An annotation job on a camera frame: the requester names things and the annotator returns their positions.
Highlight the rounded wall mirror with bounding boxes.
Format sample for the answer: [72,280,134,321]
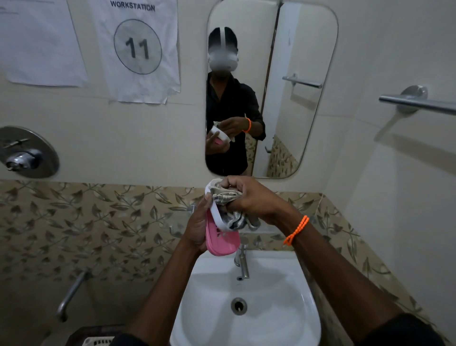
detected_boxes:
[204,0,339,180]

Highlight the white ceramic sink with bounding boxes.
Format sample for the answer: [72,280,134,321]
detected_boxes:
[170,249,322,346]

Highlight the chrome sink tap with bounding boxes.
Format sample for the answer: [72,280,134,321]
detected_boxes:
[234,237,250,280]

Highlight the person's left forearm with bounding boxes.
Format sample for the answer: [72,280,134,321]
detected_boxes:
[125,238,204,346]

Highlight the black shirt sleeve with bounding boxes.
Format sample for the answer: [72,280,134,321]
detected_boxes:
[359,313,447,346]

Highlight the dark plastic basket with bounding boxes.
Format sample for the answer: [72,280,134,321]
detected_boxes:
[66,324,126,346]

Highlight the white paper sign with circle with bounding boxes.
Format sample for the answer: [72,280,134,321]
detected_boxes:
[88,0,181,105]

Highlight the person's right hand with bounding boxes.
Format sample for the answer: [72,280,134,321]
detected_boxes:
[217,175,297,229]

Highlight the person's left hand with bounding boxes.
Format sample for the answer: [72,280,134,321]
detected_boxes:
[181,192,214,255]

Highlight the person's right forearm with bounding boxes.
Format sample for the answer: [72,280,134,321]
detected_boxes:
[284,217,405,344]

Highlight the chrome towel bar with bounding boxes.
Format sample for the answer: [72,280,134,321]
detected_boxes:
[378,85,456,117]

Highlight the pink plastic soap dish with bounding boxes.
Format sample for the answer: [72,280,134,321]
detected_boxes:
[205,210,241,257]

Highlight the white grey patterned cloth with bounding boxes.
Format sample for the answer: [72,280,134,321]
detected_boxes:
[204,179,261,232]

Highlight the orange braided bracelet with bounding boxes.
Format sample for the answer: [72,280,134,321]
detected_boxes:
[283,215,310,247]

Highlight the chrome shower mixer valve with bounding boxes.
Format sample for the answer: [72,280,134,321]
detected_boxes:
[0,125,60,179]

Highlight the plain white paper sheet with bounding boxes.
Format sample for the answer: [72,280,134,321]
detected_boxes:
[0,0,89,88]

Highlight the chrome wall spout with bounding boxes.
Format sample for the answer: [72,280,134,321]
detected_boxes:
[56,269,92,323]

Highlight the metal sink drain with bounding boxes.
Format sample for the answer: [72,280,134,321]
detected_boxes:
[230,297,248,316]

